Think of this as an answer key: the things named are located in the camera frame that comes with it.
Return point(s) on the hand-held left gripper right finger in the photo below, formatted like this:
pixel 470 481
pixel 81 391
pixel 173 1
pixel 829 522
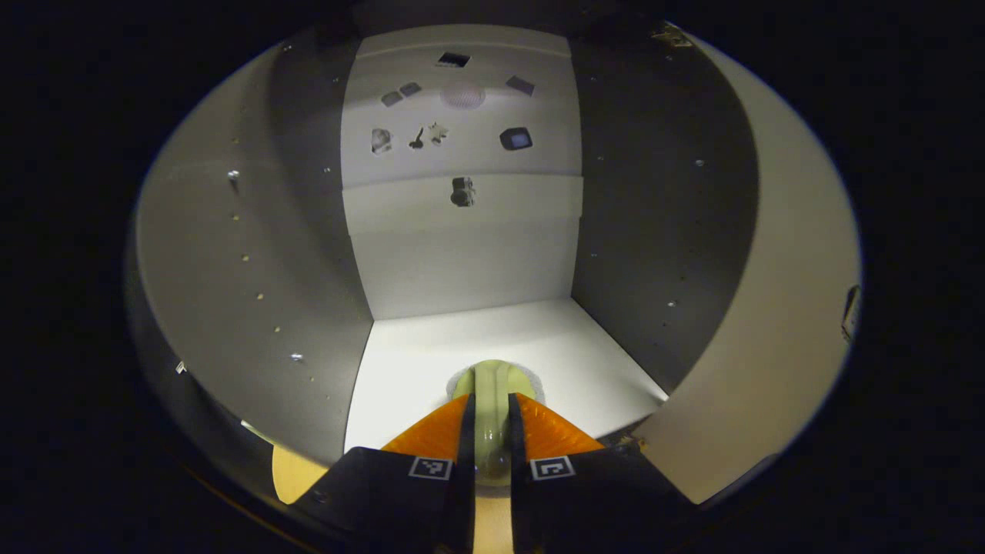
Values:
pixel 517 469

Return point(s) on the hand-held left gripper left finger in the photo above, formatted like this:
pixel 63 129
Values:
pixel 465 469

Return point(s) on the grey cabinet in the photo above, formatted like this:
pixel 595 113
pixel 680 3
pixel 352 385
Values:
pixel 462 254

